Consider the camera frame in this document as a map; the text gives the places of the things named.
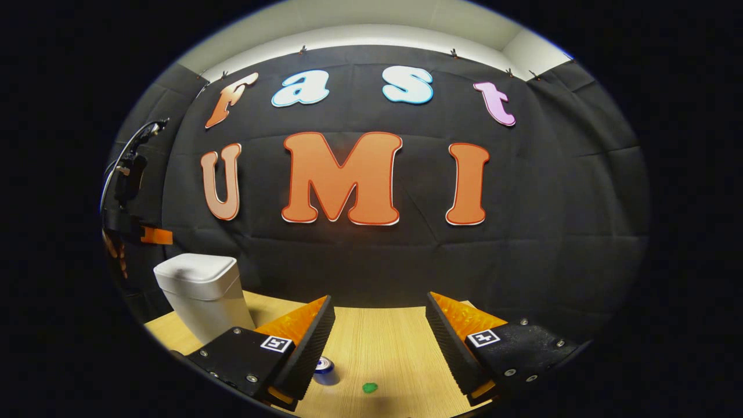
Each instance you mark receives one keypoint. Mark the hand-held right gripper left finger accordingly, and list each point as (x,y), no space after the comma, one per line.
(307,354)

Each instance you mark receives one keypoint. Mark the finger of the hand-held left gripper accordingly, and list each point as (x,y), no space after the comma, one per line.
(157,236)

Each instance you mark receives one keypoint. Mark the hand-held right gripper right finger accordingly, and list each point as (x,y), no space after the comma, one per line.
(450,354)

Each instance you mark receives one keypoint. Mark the blue pop can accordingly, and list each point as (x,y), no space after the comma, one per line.
(326,373)

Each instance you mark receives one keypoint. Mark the green paper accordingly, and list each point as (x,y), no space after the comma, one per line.
(370,388)

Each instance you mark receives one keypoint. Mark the white desktop garbage bin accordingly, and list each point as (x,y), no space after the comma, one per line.
(203,296)

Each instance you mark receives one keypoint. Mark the wooden desktop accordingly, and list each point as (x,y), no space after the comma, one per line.
(383,342)

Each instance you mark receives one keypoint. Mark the black backdrop cloth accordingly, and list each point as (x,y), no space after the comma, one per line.
(522,261)

